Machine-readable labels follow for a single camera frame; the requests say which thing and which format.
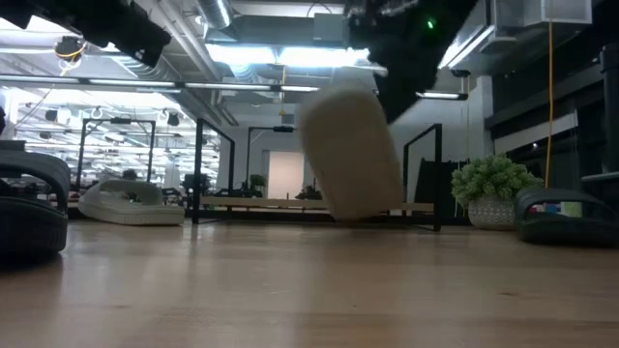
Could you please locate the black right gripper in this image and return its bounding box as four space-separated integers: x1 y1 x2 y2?
345 0 480 125

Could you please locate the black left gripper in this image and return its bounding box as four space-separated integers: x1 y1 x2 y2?
81 0 173 69

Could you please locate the grey slide sandal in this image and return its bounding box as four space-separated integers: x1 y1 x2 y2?
296 80 405 223
76 178 187 227

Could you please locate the black slide sandal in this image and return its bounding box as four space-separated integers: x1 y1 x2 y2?
0 139 72 257
513 187 619 247

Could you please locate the black metal shoe shelf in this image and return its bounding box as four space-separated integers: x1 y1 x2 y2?
192 117 444 232

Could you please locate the short hanging light bar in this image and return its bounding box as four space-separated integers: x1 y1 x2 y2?
416 90 470 102

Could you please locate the long hanging light bar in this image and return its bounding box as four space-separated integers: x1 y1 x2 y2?
0 73 321 94

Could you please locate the dark background panel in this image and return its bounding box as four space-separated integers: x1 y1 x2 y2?
414 158 457 219

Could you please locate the green plant in white pot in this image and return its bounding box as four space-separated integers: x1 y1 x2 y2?
450 153 545 231

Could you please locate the white ceiling unit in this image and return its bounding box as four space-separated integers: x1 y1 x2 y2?
491 0 594 28

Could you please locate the silver round air duct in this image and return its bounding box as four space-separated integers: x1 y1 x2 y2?
194 0 234 31

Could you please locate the black ceiling cable reel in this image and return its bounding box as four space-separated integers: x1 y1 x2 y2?
53 35 89 65

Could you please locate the black background rig frame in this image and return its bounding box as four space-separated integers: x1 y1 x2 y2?
246 125 302 190
75 117 158 192

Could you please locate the hanging yellow cable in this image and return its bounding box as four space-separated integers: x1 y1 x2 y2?
545 21 555 189

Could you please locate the black aluminium table frame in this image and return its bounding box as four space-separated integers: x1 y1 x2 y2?
184 208 470 227

